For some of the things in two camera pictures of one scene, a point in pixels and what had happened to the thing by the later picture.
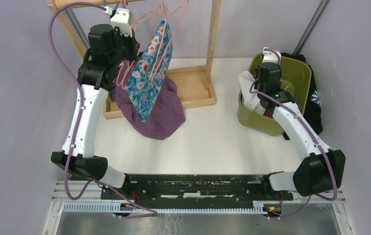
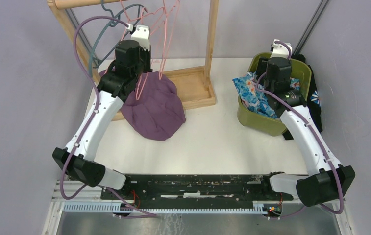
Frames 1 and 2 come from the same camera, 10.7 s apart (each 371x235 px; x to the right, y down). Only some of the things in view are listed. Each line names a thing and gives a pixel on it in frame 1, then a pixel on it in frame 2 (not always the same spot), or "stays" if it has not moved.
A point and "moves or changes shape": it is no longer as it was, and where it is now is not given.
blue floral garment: x=150 y=72 to x=254 y=98
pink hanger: x=127 y=69 moves or changes shape
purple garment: x=167 y=116 stays
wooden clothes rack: x=197 y=83 stays
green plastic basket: x=295 y=79 stays
